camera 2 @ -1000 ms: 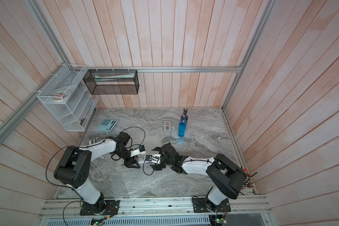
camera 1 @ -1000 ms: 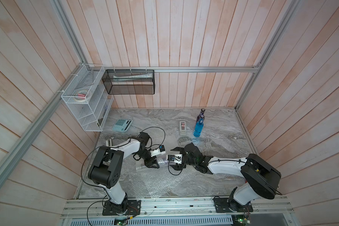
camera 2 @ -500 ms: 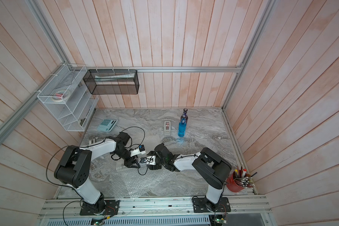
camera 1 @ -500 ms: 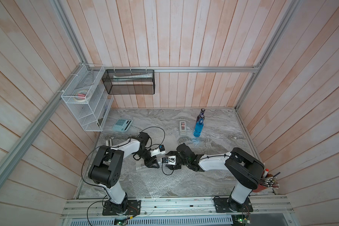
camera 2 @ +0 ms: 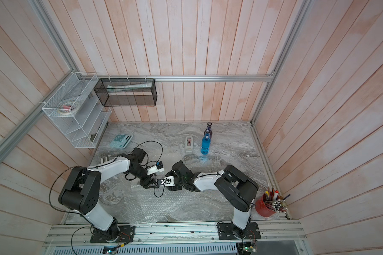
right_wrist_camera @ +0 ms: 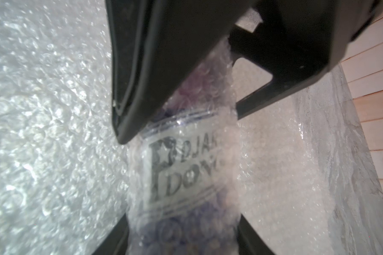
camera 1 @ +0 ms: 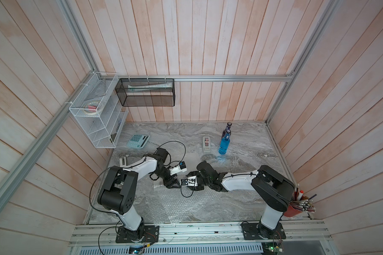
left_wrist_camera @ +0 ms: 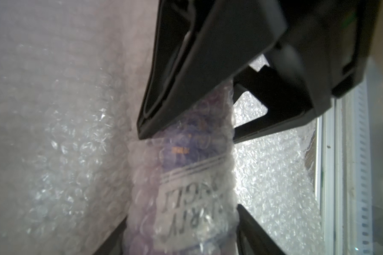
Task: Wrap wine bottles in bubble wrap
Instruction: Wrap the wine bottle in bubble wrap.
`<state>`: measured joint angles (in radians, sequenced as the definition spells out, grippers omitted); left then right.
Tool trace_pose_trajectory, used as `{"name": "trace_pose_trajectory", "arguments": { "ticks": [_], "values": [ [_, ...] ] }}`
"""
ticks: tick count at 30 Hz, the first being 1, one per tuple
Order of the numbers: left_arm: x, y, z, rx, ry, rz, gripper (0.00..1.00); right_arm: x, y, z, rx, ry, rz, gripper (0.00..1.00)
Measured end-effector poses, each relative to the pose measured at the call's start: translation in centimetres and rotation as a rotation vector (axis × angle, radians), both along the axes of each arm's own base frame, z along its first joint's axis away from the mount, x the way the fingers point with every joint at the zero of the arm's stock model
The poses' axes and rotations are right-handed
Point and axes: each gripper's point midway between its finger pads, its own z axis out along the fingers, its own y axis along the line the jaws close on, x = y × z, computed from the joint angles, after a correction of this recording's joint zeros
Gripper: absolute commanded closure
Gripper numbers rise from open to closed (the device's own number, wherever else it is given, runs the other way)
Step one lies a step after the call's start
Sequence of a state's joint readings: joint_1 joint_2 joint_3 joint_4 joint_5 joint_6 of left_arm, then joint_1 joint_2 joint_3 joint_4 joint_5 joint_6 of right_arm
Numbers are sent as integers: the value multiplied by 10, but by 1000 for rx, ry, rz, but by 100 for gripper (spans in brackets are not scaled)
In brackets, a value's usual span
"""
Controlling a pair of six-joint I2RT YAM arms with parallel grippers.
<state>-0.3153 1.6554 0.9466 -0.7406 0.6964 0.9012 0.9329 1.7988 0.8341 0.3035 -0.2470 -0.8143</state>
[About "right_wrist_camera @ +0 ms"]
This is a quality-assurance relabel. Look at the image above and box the clear bubble wrap sheet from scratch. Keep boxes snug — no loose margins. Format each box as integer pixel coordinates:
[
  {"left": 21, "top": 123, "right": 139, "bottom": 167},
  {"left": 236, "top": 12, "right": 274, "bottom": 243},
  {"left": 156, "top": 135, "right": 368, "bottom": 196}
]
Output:
[{"left": 0, "top": 1, "right": 338, "bottom": 255}]

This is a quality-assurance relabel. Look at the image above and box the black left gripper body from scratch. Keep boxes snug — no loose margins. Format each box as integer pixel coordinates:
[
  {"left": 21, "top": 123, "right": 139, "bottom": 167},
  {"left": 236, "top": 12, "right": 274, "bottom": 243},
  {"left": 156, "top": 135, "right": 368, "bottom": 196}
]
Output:
[{"left": 105, "top": 1, "right": 383, "bottom": 145}]

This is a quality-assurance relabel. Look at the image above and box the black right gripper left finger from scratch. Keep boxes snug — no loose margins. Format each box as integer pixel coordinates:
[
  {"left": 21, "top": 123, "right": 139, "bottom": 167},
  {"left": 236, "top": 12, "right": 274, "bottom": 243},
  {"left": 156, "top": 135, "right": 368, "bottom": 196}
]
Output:
[{"left": 92, "top": 214, "right": 129, "bottom": 255}]

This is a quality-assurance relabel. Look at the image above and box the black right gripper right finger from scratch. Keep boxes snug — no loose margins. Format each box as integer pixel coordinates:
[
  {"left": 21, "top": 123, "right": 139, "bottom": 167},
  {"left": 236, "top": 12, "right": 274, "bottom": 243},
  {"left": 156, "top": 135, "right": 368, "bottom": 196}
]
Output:
[{"left": 237, "top": 215, "right": 274, "bottom": 255}]

